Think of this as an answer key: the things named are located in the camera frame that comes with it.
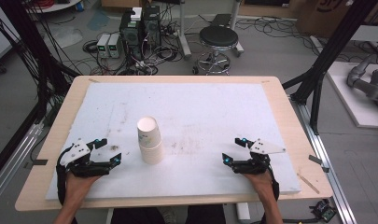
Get black frame post with cables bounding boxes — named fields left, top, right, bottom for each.
left=0, top=0, right=80, bottom=185

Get small white box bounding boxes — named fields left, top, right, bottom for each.
left=130, top=7, right=144, bottom=22

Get black computer tower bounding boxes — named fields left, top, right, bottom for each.
left=142, top=5, right=162, bottom=49
left=119, top=10, right=145, bottom=61

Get white stand leg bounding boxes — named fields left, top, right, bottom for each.
left=176, top=0, right=193, bottom=61
left=229, top=0, right=245, bottom=58

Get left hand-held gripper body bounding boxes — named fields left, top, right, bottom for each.
left=56, top=138, right=114, bottom=179

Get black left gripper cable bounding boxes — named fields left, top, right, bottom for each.
left=55, top=148, right=69, bottom=207

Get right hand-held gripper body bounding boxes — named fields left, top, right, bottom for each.
left=231, top=138, right=287, bottom=175

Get white table leg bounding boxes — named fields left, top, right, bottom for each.
left=235, top=202, right=252, bottom=224

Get grey power supply unit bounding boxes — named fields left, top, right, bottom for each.
left=107, top=33, right=123, bottom=60
left=96, top=34, right=112, bottom=59

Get person's left hand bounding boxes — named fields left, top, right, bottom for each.
left=64, top=172, right=101, bottom=207

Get white foam mat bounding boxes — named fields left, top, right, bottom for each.
left=45, top=81, right=302, bottom=201

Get aluminium rail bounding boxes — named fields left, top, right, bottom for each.
left=0, top=121, right=45, bottom=210
left=289, top=95, right=358, bottom=224

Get white floor board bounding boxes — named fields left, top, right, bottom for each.
left=326, top=61, right=378, bottom=130

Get black flat stand base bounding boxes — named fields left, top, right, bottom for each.
left=209, top=13, right=233, bottom=29

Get person's right hand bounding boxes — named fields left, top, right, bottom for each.
left=244, top=169, right=277, bottom=201

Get black round stool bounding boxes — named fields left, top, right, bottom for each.
left=192, top=25, right=240, bottom=76

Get thin wooden stick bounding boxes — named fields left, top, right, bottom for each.
left=296, top=172, right=321, bottom=195

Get cardboard box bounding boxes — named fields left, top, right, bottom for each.
left=296, top=0, right=353, bottom=39

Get person's legs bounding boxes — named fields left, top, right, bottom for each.
left=110, top=204, right=227, bottom=224

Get tangle of floor cables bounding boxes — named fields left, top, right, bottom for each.
left=81, top=18, right=185, bottom=77

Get small circuit board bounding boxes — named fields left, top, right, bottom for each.
left=312, top=199, right=338, bottom=223

